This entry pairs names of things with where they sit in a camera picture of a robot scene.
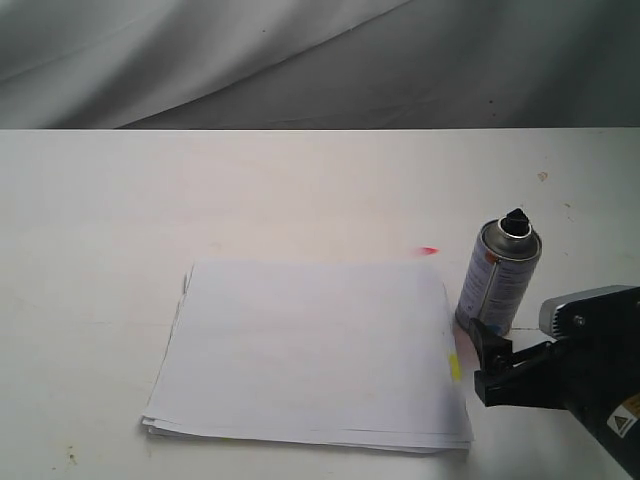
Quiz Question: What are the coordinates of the white paper sheet stack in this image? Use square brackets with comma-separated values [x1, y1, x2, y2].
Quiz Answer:
[142, 260, 473, 452]

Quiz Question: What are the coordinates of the white labelled spray paint can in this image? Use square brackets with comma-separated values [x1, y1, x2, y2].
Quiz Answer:
[455, 208, 542, 336]

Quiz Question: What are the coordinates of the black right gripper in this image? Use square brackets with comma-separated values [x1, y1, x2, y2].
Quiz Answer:
[467, 287, 640, 442]

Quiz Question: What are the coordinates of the grey fabric backdrop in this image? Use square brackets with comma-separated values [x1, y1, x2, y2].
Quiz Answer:
[1, 1, 639, 129]

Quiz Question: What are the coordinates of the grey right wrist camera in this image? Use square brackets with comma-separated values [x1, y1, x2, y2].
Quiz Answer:
[539, 285, 639, 340]

